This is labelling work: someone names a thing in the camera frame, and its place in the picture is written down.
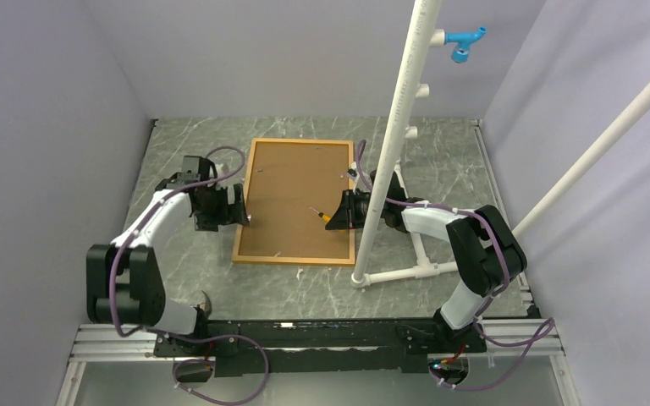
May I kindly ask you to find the orange picture frame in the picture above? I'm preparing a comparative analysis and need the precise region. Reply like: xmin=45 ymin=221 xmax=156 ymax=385
xmin=232 ymin=138 xmax=355 ymax=266

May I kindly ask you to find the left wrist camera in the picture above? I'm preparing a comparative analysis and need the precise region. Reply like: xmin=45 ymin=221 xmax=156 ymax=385
xmin=209 ymin=162 xmax=230 ymax=178

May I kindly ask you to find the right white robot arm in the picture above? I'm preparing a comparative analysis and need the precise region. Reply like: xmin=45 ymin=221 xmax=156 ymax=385
xmin=379 ymin=174 xmax=527 ymax=351

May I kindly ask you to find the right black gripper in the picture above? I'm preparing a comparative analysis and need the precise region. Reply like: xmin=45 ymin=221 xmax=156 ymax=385
xmin=327 ymin=189 xmax=387 ymax=230

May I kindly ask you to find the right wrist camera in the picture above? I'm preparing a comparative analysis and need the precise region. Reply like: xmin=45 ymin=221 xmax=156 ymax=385
xmin=343 ymin=162 xmax=367 ymax=191

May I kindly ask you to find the white pvc pipe stand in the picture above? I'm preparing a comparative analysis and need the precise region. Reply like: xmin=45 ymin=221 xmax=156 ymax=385
xmin=350 ymin=0 xmax=650 ymax=288

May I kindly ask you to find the orange handled screwdriver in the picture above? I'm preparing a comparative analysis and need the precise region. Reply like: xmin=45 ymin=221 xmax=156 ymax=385
xmin=309 ymin=206 xmax=331 ymax=222

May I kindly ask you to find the blue pipe fitting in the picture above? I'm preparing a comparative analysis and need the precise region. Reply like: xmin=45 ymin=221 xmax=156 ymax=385
xmin=444 ymin=26 xmax=488 ymax=63

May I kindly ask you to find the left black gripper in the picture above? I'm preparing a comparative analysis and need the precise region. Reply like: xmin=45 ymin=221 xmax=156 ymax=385
xmin=195 ymin=184 xmax=249 ymax=233

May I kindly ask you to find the aluminium rail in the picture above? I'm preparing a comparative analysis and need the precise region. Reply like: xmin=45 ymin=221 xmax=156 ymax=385
xmin=69 ymin=318 xmax=563 ymax=363

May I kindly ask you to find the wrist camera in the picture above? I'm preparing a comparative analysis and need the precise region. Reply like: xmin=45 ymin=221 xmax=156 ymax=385
xmin=343 ymin=162 xmax=367 ymax=191
xmin=209 ymin=162 xmax=230 ymax=178

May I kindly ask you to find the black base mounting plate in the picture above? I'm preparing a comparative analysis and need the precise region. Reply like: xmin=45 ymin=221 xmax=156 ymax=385
xmin=153 ymin=317 xmax=487 ymax=377

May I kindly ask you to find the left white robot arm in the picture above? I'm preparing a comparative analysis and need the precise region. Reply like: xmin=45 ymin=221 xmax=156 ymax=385
xmin=85 ymin=156 xmax=250 ymax=355

